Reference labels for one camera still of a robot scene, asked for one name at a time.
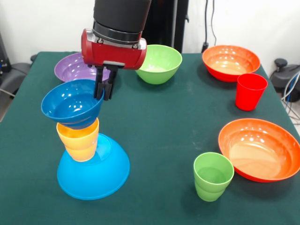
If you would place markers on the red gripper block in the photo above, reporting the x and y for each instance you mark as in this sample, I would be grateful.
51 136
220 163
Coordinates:
112 55

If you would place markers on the dark blue plastic bowl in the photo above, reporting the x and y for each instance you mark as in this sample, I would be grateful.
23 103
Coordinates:
68 107

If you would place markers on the yellow stepped plastic cup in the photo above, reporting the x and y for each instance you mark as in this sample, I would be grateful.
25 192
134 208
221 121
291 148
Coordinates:
79 145

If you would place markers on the light blue plastic bowl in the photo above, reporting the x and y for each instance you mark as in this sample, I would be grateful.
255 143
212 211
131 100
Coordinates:
98 178

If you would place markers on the green stepped plastic cup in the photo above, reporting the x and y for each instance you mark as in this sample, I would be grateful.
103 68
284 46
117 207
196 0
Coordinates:
211 187

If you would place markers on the purple plastic bowl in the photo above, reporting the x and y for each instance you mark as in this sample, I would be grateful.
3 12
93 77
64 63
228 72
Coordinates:
70 68

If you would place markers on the light green plastic bowl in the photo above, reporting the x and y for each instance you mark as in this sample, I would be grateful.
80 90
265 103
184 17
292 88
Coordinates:
161 70

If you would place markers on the dark green tablecloth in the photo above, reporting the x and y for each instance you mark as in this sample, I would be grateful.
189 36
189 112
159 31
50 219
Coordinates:
164 131

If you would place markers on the black equipment box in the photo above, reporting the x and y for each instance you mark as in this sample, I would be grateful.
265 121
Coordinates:
4 58

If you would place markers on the orange plastic bowl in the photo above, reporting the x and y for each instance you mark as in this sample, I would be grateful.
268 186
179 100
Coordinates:
230 63
257 152

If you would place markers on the red plastic cup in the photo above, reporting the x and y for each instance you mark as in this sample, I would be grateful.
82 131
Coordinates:
250 93

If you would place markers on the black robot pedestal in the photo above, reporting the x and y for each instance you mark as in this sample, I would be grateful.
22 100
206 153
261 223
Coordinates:
168 23

